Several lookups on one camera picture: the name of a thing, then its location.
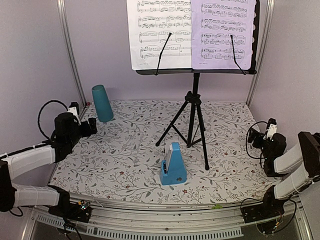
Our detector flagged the black music stand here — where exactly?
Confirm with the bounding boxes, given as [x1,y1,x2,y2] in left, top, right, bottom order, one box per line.
[136,0,260,171]

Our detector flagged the blue metronome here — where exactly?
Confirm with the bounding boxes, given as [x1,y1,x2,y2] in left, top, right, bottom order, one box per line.
[159,142,187,186]

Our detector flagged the purple sheet music page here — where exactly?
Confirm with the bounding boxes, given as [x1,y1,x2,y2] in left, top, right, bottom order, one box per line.
[191,0,257,70]

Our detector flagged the sheet music booklet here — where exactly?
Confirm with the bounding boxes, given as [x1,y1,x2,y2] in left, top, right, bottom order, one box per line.
[126,0,192,71]

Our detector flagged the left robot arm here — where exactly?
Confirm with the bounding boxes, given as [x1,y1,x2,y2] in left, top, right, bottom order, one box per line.
[0,112,98,223]

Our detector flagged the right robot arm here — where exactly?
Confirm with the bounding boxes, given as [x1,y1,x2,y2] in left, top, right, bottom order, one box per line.
[241,129,320,223]

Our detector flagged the teal ceramic vase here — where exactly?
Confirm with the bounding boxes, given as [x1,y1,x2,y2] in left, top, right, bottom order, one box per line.
[91,84,114,123]

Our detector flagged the floral table mat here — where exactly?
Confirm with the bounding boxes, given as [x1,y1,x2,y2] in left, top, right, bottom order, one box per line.
[50,100,279,205]

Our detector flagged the green tape piece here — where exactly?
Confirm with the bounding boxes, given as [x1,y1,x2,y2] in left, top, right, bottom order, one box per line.
[211,204,223,210]

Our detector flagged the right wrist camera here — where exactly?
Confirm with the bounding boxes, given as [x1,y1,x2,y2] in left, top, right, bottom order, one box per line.
[264,118,278,140]

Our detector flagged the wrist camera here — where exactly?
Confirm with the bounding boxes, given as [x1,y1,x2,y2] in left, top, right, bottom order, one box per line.
[67,101,81,126]
[264,118,278,140]

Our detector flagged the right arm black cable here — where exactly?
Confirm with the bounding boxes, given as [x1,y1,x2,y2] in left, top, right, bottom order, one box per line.
[245,121,270,168]

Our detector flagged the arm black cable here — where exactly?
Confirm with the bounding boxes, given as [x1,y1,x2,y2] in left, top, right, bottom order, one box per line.
[37,99,71,142]
[245,121,270,168]

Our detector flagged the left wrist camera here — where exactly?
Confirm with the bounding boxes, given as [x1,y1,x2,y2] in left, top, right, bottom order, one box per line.
[67,101,81,126]

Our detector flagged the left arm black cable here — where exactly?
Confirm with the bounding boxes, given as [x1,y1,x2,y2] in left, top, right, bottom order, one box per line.
[37,99,71,142]

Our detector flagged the aluminium front rail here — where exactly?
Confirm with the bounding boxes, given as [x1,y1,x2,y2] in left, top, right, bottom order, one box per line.
[21,193,313,240]

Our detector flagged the aluminium frame post right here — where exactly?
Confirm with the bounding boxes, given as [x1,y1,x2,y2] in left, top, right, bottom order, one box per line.
[246,0,275,108]

